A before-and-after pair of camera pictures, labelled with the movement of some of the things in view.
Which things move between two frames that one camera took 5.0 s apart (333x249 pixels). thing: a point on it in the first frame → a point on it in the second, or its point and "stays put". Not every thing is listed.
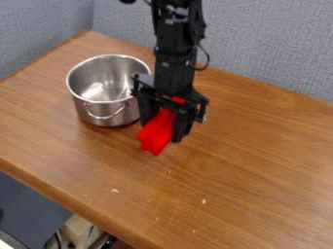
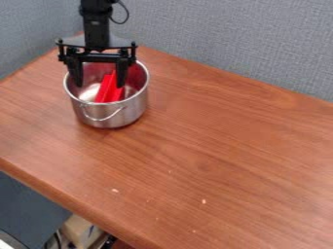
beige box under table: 82,232 stays put
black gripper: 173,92 → 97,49
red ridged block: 158,133 → 110,92
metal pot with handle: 99,81 stays put
